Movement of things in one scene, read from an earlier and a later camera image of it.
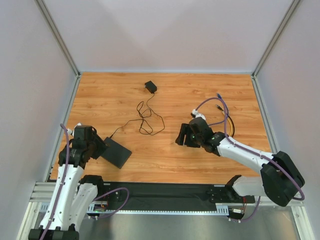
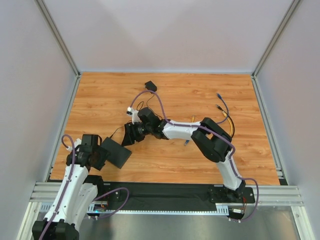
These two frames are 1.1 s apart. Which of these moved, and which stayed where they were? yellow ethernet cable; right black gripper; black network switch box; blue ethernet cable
Moved: right black gripper
Stayed: yellow ethernet cable; blue ethernet cable; black network switch box
